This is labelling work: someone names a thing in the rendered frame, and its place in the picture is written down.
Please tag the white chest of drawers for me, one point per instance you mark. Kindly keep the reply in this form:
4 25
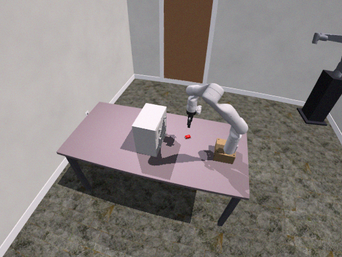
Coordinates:
144 129

